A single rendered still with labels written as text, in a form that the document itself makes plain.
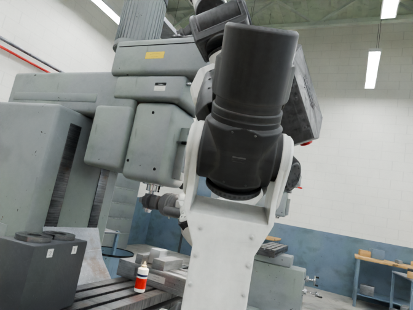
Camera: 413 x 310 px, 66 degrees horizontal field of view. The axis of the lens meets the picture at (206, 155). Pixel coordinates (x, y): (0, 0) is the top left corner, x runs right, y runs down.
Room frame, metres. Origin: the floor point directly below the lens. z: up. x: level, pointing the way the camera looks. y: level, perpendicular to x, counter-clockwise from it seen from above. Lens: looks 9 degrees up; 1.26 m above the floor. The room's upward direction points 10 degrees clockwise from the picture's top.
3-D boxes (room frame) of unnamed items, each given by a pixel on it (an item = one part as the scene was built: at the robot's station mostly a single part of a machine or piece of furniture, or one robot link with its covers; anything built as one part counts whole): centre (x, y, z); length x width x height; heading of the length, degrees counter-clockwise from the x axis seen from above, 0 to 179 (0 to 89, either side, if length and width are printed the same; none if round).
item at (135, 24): (1.42, 0.42, 2.05); 0.20 x 0.20 x 0.32
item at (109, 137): (1.40, 0.37, 1.47); 0.24 x 0.19 x 0.26; 155
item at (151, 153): (1.32, 0.20, 1.47); 0.21 x 0.19 x 0.32; 155
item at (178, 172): (1.27, 0.09, 1.45); 0.04 x 0.04 x 0.21; 65
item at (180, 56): (1.32, 0.21, 1.81); 0.47 x 0.26 x 0.16; 65
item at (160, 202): (1.25, 0.13, 1.24); 0.13 x 0.12 x 0.10; 136
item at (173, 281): (1.44, 0.10, 0.96); 0.35 x 0.15 x 0.11; 63
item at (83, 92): (1.53, 0.65, 1.66); 0.80 x 0.23 x 0.20; 65
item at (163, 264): (1.43, 0.08, 0.99); 0.15 x 0.06 x 0.04; 153
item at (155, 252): (1.45, 0.13, 1.01); 0.06 x 0.05 x 0.06; 153
